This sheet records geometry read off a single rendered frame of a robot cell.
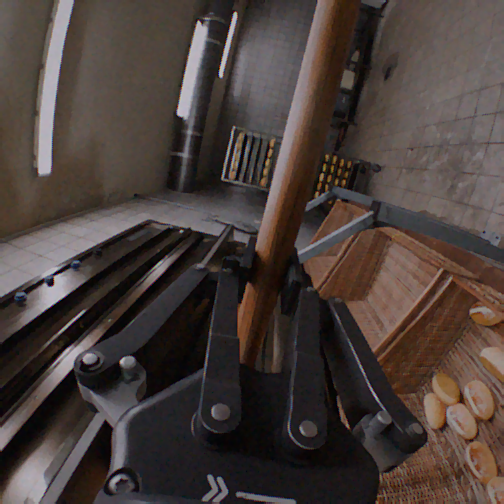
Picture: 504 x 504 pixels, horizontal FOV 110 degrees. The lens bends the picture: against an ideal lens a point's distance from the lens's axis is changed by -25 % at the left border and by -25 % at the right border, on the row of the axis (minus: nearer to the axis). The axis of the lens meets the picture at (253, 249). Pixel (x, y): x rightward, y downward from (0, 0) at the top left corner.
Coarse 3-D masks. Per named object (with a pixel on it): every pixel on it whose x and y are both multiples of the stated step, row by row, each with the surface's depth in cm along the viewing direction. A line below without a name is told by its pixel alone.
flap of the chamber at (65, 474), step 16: (224, 240) 141; (208, 256) 111; (224, 256) 143; (192, 320) 86; (192, 336) 86; (176, 352) 70; (160, 368) 59; (176, 368) 70; (160, 384) 58; (96, 416) 35; (96, 432) 32; (80, 448) 29; (96, 448) 31; (64, 464) 25; (80, 464) 27; (96, 464) 30; (64, 480) 23; (80, 480) 26; (96, 480) 29; (48, 496) 20; (64, 496) 22; (80, 496) 25; (96, 496) 28
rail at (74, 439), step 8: (216, 240) 134; (208, 248) 122; (88, 416) 34; (80, 424) 33; (88, 424) 33; (80, 432) 31; (72, 440) 29; (64, 448) 28; (72, 448) 28; (64, 456) 27; (56, 464) 25; (48, 472) 23; (56, 472) 24; (48, 480) 22; (40, 488) 21; (48, 488) 21; (32, 496) 19; (40, 496) 20
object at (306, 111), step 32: (320, 0) 12; (352, 0) 11; (320, 32) 12; (352, 32) 13; (320, 64) 13; (320, 96) 14; (288, 128) 15; (320, 128) 15; (288, 160) 16; (288, 192) 16; (288, 224) 17; (256, 256) 19; (288, 256) 18; (256, 288) 19; (256, 320) 20; (256, 352) 22
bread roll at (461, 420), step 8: (448, 408) 45; (456, 408) 43; (464, 408) 42; (448, 416) 43; (456, 416) 41; (464, 416) 40; (472, 416) 39; (456, 424) 40; (464, 424) 38; (472, 424) 38; (456, 432) 39; (464, 432) 38; (472, 432) 37
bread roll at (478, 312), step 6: (474, 306) 47; (480, 306) 45; (474, 312) 46; (480, 312) 44; (486, 312) 43; (492, 312) 42; (474, 318) 47; (480, 318) 44; (486, 318) 43; (492, 318) 42; (498, 318) 41; (486, 324) 44; (492, 324) 42
